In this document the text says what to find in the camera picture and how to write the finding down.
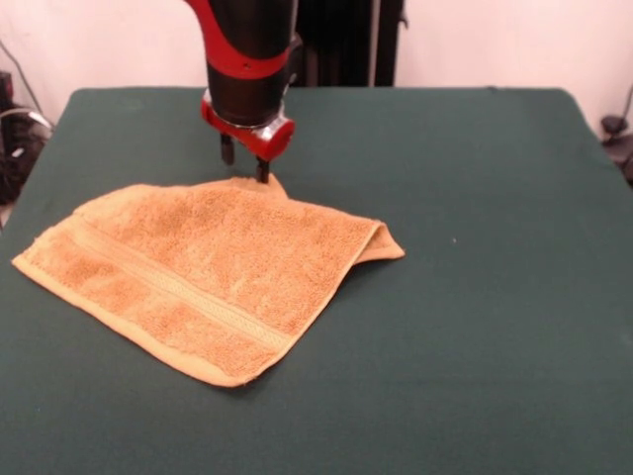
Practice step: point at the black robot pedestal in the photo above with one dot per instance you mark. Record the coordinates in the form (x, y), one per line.
(346, 44)

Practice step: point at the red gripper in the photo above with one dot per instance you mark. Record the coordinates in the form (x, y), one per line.
(262, 141)

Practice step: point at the dark green table cloth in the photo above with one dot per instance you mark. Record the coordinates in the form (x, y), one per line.
(445, 321)

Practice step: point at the orange terry towel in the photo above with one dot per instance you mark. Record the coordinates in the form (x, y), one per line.
(198, 257)

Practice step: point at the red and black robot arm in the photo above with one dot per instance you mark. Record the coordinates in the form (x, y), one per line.
(247, 49)

